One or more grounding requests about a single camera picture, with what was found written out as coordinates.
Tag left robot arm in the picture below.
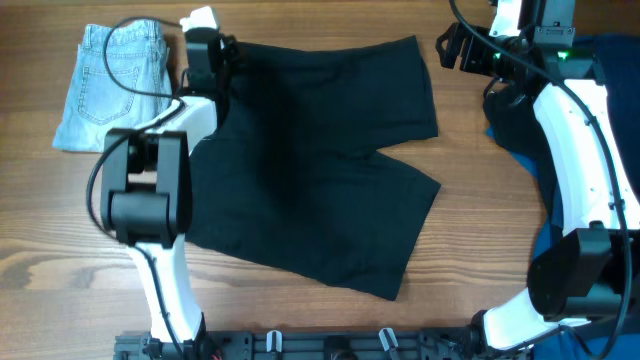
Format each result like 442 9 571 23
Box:
91 25 239 356

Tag dark blue garment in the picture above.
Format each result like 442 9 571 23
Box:
469 35 639 357

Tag black garment in pile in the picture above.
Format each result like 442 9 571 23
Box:
483 86 558 214

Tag folded light blue jeans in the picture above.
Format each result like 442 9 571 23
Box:
52 20 172 152

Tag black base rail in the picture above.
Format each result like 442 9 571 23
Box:
113 327 481 360

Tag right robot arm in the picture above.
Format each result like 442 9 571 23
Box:
436 1 639 359

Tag black shorts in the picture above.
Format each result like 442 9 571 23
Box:
186 36 440 300

